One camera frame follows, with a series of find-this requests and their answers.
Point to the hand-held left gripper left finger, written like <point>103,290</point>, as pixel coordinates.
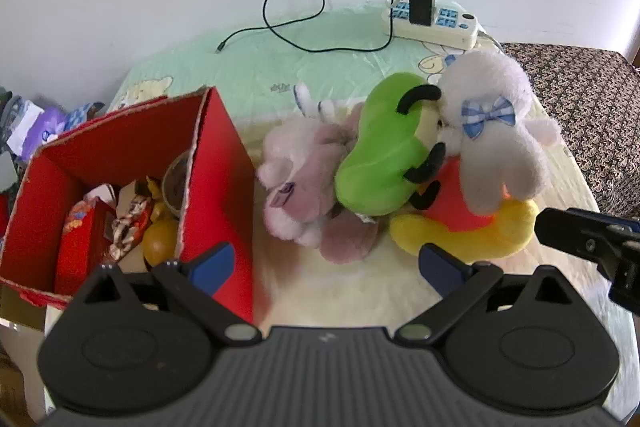
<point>215,264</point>

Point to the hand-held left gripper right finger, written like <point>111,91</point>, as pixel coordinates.
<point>440,269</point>

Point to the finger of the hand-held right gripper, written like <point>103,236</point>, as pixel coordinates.
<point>575,229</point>

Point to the yellow plush tiger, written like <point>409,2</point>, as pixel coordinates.
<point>450,232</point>

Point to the red cardboard box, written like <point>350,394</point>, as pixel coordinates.
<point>220,167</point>

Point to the white plush bunny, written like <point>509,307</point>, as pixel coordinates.
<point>490,167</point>

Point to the pink plush rabbit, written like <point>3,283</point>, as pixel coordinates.
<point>300,177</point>

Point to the green plush toy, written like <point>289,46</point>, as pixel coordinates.
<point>380,147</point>

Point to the orange fruit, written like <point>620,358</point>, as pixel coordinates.
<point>160,242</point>

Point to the brown patterned wrapper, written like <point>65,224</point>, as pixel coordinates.
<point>127,227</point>

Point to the brown patterned cover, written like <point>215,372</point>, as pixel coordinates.
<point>590,107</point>

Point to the red packet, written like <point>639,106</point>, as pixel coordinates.
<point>80,247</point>

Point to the brown cardboard carton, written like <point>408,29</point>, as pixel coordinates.
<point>20,312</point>

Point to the purple tissue pack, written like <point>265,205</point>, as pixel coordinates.
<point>47,127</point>

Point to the white power strip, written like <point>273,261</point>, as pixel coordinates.
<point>450,34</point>

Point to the black charger plug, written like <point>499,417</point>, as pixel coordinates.
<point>421,4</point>

